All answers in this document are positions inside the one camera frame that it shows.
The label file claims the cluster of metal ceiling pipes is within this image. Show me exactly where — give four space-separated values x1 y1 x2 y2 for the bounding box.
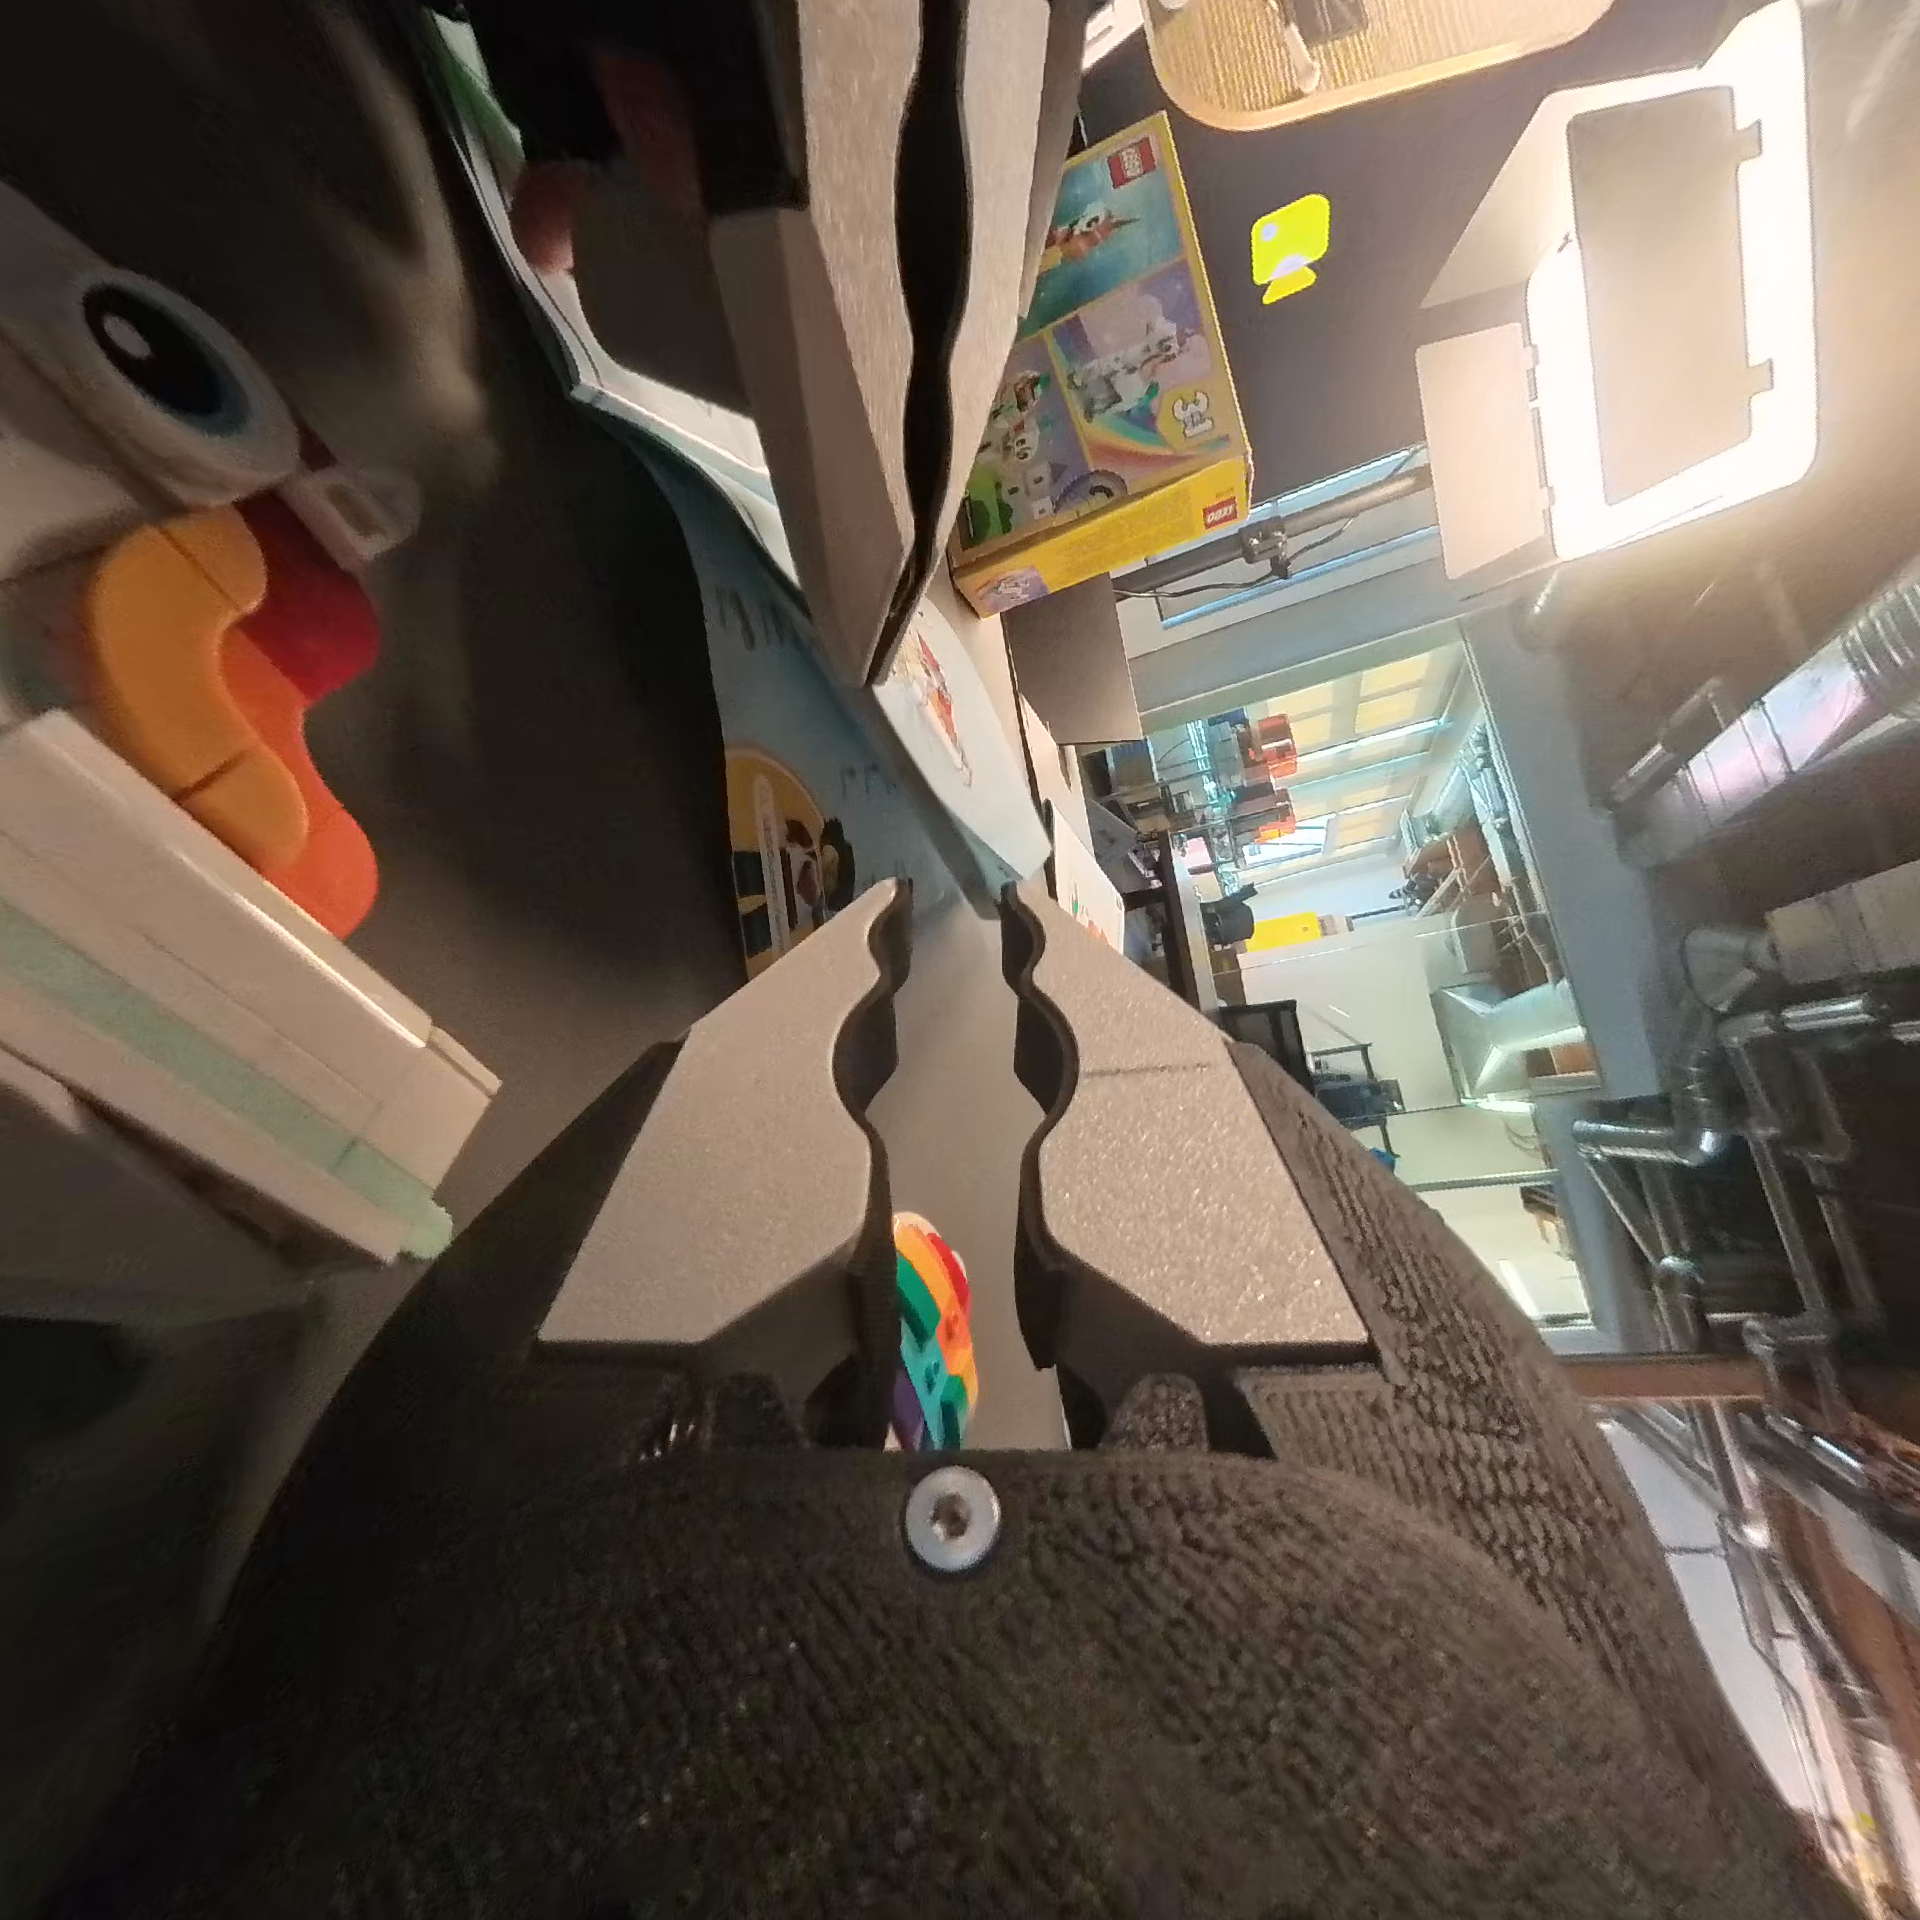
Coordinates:
1573 961 1920 1353

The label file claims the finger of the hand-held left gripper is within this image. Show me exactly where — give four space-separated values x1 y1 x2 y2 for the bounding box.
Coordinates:
709 0 943 686
881 0 1090 669

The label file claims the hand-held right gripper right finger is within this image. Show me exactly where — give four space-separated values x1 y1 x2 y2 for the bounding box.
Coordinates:
1000 877 1386 1451

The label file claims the booklet with colourful cover picture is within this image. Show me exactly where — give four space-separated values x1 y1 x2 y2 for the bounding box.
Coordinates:
874 614 994 798

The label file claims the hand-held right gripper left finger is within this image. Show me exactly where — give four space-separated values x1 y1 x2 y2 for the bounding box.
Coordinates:
537 875 917 1451

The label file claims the lit studio light panel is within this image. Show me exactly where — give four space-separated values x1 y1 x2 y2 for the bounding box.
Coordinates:
1415 0 1824 589

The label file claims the ribbed silver ventilation duct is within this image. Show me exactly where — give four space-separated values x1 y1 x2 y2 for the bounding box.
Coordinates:
1613 579 1920 871
1763 863 1920 1039

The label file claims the light blue instruction booklet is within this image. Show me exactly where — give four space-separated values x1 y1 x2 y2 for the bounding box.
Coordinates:
450 91 1054 972

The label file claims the white lego unicorn model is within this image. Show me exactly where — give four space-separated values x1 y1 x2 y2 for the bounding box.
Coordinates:
0 178 503 1278

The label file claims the black light stand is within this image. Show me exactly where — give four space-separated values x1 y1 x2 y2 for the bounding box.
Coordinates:
1147 455 1447 604

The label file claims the yellow lego set box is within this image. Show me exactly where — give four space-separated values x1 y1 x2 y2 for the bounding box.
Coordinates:
943 112 1253 619

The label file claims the yellow wall sticker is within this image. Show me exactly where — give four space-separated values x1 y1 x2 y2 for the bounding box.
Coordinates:
1249 197 1332 307

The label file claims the person's left hand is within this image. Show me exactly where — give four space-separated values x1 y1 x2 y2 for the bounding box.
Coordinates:
505 157 595 279

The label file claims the rainbow lego piece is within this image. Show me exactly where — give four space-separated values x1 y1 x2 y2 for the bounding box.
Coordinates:
889 1212 988 1454

